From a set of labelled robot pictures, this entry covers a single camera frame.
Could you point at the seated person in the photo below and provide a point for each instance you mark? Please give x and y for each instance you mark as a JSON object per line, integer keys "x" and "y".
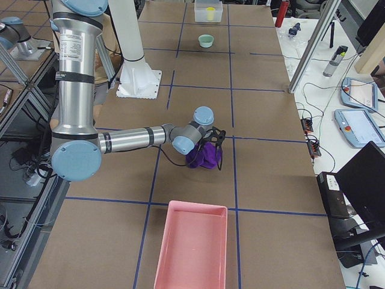
{"x": 101, "y": 80}

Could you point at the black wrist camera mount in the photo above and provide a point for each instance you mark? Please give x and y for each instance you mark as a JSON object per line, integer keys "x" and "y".
{"x": 216, "y": 136}

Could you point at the blue black handheld tool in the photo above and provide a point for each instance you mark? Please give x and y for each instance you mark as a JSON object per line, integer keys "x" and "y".
{"x": 294, "y": 30}

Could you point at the yellow plastic cup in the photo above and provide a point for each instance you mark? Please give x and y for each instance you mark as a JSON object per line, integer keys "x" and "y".
{"x": 210, "y": 13}

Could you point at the black box device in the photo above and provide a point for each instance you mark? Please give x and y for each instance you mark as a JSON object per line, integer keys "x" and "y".
{"x": 332, "y": 196}

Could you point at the teach pendant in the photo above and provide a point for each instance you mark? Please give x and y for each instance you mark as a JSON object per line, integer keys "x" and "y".
{"x": 358, "y": 127}
{"x": 359, "y": 94}

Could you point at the white power strip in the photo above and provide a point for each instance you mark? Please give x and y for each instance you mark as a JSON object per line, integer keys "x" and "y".
{"x": 32, "y": 179}

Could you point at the aluminium frame post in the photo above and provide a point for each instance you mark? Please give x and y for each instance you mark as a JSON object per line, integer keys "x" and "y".
{"x": 320, "y": 28}

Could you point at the black monitor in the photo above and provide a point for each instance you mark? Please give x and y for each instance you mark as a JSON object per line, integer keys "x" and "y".
{"x": 362, "y": 181}

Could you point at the pink plastic tray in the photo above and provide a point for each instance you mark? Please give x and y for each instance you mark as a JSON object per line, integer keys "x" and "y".
{"x": 194, "y": 247}

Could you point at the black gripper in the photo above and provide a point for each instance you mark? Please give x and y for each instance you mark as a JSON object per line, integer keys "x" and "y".
{"x": 202, "y": 146}

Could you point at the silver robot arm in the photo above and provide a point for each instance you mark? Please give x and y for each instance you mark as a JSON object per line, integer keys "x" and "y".
{"x": 16, "y": 38}
{"x": 77, "y": 147}

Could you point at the upper teach pendant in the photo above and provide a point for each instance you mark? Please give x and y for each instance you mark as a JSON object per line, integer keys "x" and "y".
{"x": 359, "y": 94}

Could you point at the clear plastic bin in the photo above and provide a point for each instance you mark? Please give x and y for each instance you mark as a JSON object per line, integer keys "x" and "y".
{"x": 200, "y": 10}

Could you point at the red bottle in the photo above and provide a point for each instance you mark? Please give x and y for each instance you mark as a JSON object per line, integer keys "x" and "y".
{"x": 281, "y": 13}

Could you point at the white camera column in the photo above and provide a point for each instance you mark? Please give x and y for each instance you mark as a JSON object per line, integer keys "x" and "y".
{"x": 137, "y": 79}

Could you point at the lower teach pendant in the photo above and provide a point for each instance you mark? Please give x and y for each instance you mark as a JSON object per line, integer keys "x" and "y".
{"x": 358, "y": 127}

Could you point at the clear water bottle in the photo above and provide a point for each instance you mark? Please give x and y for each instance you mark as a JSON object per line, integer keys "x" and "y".
{"x": 335, "y": 61}

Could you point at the purple cloth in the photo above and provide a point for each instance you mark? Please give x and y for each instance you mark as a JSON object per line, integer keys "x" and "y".
{"x": 205, "y": 157}

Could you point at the mint green bowl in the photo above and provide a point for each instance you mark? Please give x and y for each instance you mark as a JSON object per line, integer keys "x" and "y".
{"x": 206, "y": 40}

